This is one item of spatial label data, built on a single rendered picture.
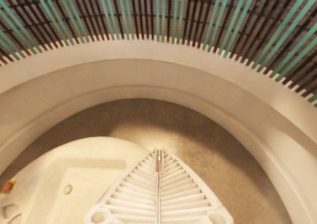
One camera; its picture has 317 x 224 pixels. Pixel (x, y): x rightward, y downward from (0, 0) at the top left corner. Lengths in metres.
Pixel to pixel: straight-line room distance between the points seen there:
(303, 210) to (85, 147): 0.99
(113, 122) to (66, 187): 0.54
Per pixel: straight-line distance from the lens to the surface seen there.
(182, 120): 0.99
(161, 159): 0.16
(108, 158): 0.51
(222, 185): 0.93
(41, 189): 0.59
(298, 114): 0.68
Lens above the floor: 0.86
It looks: 58 degrees down
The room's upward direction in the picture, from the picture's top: 1 degrees counter-clockwise
